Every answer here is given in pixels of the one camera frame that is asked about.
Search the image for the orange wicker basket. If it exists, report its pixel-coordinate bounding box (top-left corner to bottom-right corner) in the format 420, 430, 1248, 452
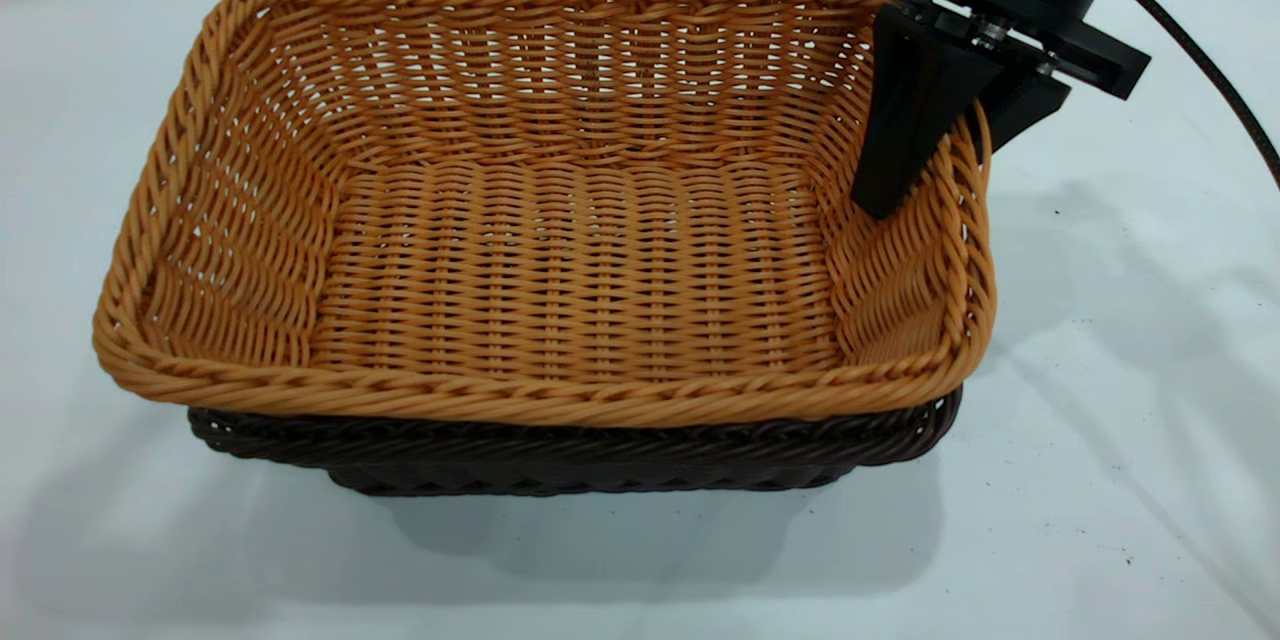
92, 0, 998, 428

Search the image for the black cable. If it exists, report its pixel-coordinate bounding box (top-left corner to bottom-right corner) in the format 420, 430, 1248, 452
1108, 0, 1280, 191

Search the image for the black wicker basket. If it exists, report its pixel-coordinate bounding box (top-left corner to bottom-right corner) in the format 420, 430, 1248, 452
187, 385, 963, 498

